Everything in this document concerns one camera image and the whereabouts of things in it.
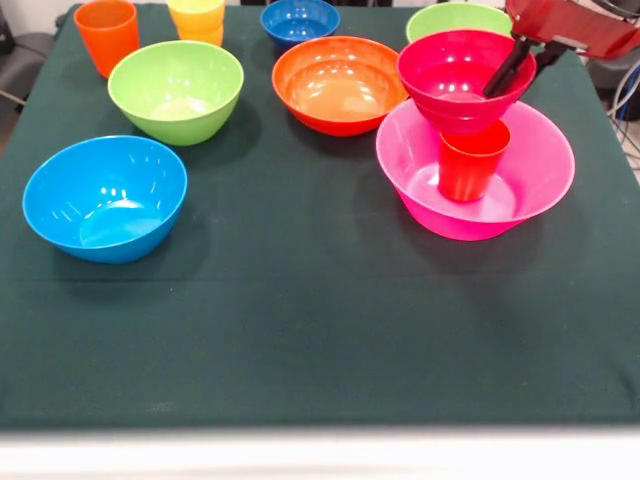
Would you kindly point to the yellow cup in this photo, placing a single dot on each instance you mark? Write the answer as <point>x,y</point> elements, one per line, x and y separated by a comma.
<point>196,15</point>

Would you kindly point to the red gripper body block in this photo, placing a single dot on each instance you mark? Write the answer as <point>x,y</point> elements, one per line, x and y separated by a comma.
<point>565,25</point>

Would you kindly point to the lime green bowl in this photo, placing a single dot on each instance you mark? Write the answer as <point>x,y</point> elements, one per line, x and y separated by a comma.
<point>450,17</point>
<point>175,125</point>

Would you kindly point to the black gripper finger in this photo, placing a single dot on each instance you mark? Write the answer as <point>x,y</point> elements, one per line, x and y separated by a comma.
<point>547,60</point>
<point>507,67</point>

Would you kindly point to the orange bowl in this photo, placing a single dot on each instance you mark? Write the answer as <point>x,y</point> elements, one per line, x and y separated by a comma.
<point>340,85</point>

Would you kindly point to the large magenta bowl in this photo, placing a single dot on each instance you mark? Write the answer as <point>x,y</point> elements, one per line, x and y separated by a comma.
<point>535,165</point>

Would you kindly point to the red cup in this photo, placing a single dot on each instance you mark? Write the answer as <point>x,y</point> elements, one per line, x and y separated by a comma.
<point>470,170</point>

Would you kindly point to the dark green table cloth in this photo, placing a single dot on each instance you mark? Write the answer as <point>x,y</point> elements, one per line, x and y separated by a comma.
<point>320,350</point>

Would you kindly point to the small crimson pink bowl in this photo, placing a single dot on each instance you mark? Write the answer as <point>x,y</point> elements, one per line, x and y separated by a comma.
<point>445,65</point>

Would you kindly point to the small dark blue bowl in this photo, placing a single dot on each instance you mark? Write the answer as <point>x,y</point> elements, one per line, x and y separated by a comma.
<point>300,22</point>

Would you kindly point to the orange cup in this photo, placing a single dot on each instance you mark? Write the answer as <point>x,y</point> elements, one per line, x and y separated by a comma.
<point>107,35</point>

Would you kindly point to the light blue bowl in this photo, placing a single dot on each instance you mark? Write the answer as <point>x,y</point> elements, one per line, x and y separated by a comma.
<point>100,200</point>

